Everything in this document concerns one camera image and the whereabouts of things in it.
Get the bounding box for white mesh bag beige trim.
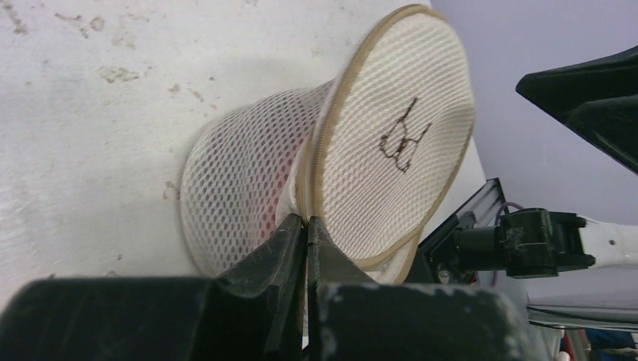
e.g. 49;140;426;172
180;4;475;284

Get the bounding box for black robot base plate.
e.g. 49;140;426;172
405;211;476;285

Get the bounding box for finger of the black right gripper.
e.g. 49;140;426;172
515;47;637;173

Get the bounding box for aluminium front frame rail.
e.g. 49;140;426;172
419;177;506;247

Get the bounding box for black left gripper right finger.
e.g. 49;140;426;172
307;217;539;360

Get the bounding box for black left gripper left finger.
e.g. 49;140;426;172
1;214;305;360

